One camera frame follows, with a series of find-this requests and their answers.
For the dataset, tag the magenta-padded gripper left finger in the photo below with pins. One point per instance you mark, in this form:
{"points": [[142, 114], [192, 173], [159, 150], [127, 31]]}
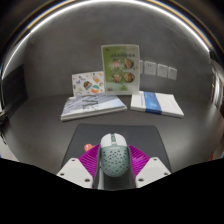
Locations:
{"points": [[75, 171]]}

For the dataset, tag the white ceiling light strip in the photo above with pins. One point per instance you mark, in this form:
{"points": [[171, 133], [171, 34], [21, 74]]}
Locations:
{"points": [[46, 19]]}

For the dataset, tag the green menu sign stand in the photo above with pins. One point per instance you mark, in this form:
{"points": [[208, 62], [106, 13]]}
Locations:
{"points": [[120, 68]]}

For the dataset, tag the white wall socket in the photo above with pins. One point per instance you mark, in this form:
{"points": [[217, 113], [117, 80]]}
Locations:
{"points": [[150, 68], [141, 66], [162, 70], [172, 73]]}

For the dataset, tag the black cartoon print mouse pad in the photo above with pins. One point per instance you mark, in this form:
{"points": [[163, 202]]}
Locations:
{"points": [[143, 135]]}

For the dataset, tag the grey striped book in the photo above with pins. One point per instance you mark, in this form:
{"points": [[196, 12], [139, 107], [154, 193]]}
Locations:
{"points": [[91, 106]]}

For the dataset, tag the green and white computer mouse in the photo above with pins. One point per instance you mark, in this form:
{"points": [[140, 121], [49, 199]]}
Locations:
{"points": [[114, 158]]}

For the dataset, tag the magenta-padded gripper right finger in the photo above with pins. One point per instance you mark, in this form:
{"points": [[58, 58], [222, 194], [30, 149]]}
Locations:
{"points": [[151, 171]]}

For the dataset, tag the white sticker card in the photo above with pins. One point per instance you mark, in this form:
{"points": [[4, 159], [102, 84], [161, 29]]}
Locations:
{"points": [[88, 84]]}

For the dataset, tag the white book with blue band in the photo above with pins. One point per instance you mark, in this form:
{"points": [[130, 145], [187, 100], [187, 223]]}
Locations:
{"points": [[168, 105]]}

